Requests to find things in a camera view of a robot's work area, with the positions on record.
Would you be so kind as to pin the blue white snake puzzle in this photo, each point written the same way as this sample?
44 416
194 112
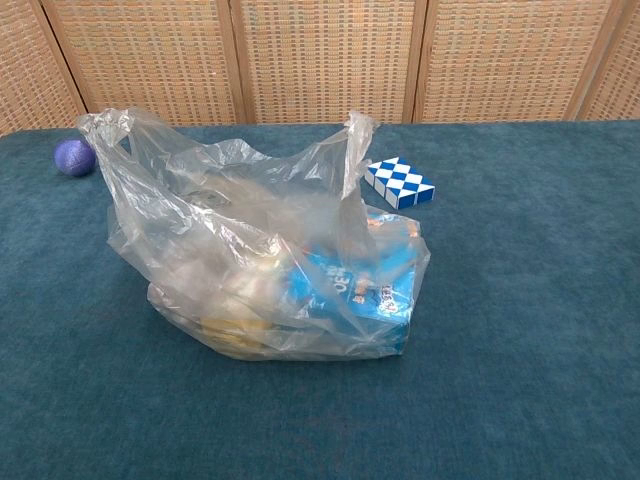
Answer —
402 185

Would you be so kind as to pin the woven rattan folding screen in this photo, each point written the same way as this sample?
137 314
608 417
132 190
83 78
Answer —
320 55

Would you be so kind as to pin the yellow round bun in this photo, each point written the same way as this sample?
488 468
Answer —
235 332

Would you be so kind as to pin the clear plastic shopping bag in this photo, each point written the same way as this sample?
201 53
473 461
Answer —
210 220

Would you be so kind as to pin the purple glitter ball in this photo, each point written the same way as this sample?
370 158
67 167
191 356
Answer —
75 157

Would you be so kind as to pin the blue snack box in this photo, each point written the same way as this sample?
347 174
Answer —
350 295

